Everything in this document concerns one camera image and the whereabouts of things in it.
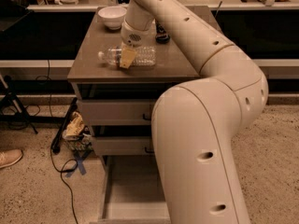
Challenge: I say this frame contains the basket of snack bags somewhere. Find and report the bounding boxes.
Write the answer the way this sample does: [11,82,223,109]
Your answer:
[62,111,93,151]

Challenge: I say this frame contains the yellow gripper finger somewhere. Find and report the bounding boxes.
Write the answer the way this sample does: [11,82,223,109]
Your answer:
[120,46,137,69]

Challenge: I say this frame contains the white ceramic bowl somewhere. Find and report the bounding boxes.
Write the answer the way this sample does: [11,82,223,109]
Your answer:
[97,7,127,30]

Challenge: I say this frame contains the tan shoe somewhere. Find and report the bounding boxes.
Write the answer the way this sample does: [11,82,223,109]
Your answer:
[0,149,23,168]

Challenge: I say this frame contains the black power strip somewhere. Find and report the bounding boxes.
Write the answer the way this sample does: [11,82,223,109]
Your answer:
[50,98,77,154]

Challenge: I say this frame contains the grey middle drawer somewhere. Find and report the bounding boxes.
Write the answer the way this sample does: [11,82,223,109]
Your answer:
[91,125,154,156]

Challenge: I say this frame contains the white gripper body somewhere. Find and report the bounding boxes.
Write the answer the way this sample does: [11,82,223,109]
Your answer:
[121,21,151,47]

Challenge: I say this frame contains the grey drawer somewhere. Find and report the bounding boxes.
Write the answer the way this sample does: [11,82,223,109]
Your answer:
[92,155,171,224]
[77,83,172,126]
[91,125,154,156]

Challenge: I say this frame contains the grey drawer cabinet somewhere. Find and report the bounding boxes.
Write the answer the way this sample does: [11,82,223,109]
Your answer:
[66,5,222,170]

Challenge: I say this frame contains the grey bottom drawer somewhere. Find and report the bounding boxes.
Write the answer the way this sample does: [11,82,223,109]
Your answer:
[92,155,171,224]

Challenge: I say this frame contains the black floor cable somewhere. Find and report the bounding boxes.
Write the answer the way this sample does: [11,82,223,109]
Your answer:
[50,147,80,224]

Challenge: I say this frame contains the blue tape cross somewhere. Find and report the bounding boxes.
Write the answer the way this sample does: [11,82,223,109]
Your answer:
[65,150,92,177]

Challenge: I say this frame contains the black tripod stand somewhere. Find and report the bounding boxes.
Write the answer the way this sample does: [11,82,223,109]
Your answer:
[0,74,63,134]

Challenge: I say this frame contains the blue soda can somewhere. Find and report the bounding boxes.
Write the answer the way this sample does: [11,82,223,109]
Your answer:
[155,21,170,44]

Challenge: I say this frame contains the clear plastic water bottle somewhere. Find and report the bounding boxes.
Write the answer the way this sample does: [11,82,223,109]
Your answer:
[98,46,156,68]

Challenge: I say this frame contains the grey top drawer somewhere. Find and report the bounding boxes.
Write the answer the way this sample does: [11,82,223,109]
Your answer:
[77,83,172,126]

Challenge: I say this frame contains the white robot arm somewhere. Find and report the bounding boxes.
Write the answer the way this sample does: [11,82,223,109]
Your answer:
[121,0,268,224]

